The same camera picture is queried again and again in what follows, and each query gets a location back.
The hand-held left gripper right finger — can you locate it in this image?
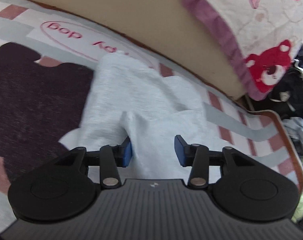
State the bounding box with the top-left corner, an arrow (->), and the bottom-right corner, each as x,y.
175,134 -> 259,189

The checked blanket with bear print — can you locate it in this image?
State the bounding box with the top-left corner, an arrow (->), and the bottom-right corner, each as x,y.
0,0 -> 303,233

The yellow green item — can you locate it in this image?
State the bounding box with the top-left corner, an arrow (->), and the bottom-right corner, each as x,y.
292,170 -> 303,228

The grey blue cloth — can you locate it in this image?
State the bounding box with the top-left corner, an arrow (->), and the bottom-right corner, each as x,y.
282,116 -> 303,155

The light grey shirt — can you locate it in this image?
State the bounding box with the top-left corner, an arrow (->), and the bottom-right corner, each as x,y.
59,51 -> 212,180

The beige bed base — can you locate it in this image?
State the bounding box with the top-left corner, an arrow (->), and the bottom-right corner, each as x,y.
0,0 -> 252,98

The dark clothes pile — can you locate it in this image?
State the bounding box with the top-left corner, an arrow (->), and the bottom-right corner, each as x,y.
267,44 -> 303,120

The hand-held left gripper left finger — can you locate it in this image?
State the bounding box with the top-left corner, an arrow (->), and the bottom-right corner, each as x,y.
53,136 -> 132,189

